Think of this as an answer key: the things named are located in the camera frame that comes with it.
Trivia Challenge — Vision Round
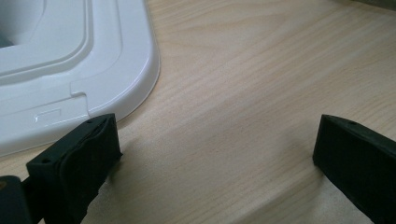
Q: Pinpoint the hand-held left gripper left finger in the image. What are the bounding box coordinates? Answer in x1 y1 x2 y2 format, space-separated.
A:
26 113 123 224

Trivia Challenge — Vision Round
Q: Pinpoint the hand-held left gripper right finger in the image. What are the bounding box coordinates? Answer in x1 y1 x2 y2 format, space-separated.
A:
312 114 396 224

